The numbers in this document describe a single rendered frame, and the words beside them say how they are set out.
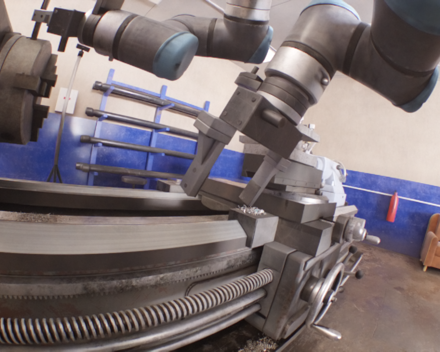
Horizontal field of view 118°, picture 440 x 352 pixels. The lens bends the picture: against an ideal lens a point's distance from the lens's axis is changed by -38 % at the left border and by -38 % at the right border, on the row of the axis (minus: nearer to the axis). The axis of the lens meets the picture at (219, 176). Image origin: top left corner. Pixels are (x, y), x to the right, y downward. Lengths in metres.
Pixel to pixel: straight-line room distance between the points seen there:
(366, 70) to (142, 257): 0.45
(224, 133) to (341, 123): 4.63
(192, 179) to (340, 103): 4.82
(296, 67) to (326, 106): 4.80
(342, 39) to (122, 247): 0.45
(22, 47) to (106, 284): 0.48
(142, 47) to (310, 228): 0.54
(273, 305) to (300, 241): 0.20
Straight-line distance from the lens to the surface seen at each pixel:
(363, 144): 4.62
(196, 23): 0.46
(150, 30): 0.36
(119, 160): 3.70
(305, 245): 0.59
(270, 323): 0.67
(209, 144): 0.25
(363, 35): 0.31
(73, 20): 0.41
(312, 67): 0.29
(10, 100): 0.47
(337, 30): 0.32
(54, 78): 0.59
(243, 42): 0.43
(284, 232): 0.62
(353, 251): 0.82
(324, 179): 1.55
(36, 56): 0.48
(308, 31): 0.31
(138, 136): 3.78
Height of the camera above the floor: 0.99
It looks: 3 degrees down
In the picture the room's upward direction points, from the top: 10 degrees clockwise
